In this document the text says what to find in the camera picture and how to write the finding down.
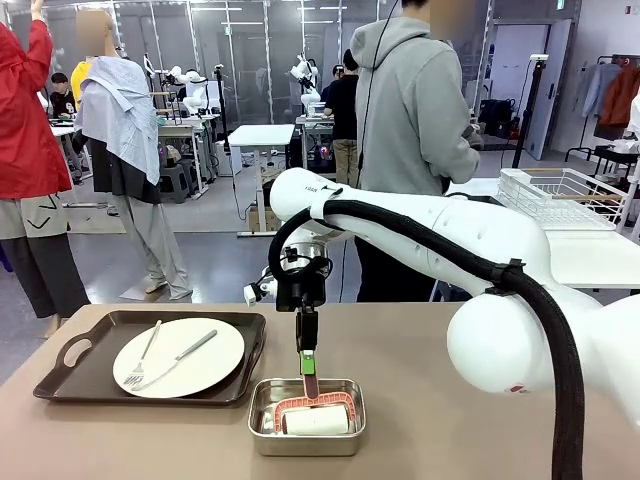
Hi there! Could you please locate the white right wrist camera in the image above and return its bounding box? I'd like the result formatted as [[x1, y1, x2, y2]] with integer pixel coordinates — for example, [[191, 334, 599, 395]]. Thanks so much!
[[242, 281, 267, 308]]

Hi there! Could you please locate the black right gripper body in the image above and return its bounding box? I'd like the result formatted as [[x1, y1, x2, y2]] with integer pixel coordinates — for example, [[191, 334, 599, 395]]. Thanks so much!
[[275, 257, 333, 314]]

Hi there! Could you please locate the cardboard box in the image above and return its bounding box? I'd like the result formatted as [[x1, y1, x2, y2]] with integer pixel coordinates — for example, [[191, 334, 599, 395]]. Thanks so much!
[[247, 205, 279, 234]]

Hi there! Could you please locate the thin black headset cable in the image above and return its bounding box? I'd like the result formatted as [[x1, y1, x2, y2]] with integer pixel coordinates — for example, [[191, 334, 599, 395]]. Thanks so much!
[[356, 0, 402, 170]]

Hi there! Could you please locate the white rounded side table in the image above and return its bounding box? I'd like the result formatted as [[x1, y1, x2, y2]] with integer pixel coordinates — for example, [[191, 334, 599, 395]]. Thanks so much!
[[443, 177, 640, 292]]

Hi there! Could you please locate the rectangular steel container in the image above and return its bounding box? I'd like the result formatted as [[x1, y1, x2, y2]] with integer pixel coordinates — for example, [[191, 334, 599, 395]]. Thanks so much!
[[247, 377, 368, 458]]

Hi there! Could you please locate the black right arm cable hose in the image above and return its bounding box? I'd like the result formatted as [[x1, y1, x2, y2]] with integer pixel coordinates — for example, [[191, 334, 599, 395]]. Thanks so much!
[[267, 187, 587, 480]]

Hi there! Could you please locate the black utility cart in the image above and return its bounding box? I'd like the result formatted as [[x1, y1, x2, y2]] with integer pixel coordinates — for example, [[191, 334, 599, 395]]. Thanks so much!
[[564, 142, 640, 167]]

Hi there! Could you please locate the dark brown serving tray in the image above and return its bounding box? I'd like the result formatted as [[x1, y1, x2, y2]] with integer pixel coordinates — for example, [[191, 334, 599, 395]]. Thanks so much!
[[32, 309, 268, 408]]

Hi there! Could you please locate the grey plastic stool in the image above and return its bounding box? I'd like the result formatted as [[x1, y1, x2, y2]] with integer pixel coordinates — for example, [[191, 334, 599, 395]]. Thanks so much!
[[158, 159, 199, 204]]

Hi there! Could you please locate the figure in red jacket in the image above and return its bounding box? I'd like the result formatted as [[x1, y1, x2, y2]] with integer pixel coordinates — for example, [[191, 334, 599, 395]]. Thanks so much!
[[0, 0, 92, 321]]

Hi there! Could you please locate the black camera pole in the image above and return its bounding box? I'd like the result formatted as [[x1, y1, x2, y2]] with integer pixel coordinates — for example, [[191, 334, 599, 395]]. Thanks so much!
[[511, 53, 549, 169]]

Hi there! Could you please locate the orange hanging jacket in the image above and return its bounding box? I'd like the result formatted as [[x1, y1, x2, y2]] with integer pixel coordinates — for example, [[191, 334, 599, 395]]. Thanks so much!
[[597, 63, 640, 129]]

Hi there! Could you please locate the grey hanging shirt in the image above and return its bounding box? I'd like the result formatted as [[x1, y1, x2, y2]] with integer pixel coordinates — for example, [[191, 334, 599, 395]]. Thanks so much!
[[574, 62, 622, 119]]

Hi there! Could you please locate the person in black t-shirt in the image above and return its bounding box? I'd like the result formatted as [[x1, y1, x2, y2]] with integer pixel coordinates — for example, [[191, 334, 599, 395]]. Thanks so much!
[[322, 48, 361, 187]]

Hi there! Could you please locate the person in grey hoodie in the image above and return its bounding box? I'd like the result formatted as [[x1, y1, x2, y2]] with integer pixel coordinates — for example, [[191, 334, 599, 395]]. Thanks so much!
[[348, 0, 485, 304]]

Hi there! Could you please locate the person in yellow top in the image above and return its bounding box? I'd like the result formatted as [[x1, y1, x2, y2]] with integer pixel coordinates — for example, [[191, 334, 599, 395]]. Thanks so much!
[[69, 59, 95, 112]]

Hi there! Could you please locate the pink-framed white lint roller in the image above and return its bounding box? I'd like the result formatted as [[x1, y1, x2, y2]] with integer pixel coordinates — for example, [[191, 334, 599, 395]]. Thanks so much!
[[272, 372, 358, 436]]

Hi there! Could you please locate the silver table knife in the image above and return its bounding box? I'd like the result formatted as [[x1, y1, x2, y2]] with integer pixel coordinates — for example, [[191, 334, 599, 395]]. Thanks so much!
[[130, 329, 219, 393]]

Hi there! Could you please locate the silver fork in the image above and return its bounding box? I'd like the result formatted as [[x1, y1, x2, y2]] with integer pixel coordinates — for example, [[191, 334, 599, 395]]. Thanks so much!
[[122, 319, 164, 389]]

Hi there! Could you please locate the black bags pile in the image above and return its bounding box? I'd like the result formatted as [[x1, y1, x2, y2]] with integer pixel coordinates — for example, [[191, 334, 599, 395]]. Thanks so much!
[[478, 98, 519, 139]]

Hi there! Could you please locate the white standing desk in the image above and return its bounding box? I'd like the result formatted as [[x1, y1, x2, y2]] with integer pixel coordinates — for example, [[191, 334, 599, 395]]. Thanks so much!
[[227, 123, 297, 238]]

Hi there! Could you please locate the person's right forearm grey sleeve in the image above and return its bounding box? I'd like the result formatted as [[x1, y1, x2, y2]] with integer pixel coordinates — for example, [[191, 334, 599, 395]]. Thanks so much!
[[435, 112, 482, 184]]

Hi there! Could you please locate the white wire dish rack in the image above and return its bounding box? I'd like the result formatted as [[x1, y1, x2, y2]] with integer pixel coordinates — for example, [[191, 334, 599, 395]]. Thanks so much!
[[497, 167, 629, 232]]

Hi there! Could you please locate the seated person in black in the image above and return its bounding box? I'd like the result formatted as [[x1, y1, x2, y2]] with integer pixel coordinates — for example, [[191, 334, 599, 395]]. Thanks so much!
[[48, 72, 77, 117]]

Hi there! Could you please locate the white round plate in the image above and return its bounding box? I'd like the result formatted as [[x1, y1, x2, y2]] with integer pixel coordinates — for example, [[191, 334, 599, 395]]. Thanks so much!
[[112, 318, 247, 400]]

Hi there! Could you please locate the mannequin with blue-grey shirt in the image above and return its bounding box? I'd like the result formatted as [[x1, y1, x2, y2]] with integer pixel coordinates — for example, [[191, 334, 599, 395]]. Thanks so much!
[[72, 9, 194, 302]]

